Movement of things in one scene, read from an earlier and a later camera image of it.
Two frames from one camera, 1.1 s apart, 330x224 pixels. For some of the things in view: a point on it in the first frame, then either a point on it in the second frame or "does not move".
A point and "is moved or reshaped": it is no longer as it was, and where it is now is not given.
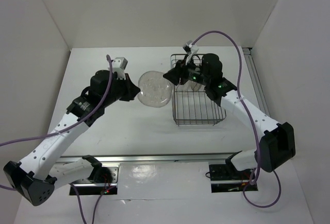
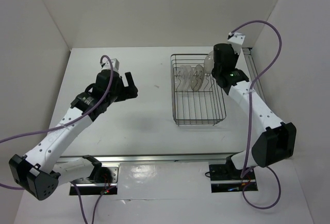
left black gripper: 131,89 does not move
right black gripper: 175,74 -> 235,57
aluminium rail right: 255,81 does not move
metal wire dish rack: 193,106 does not move
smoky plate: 155,89 is moved or reshaped
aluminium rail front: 154,158 does not move
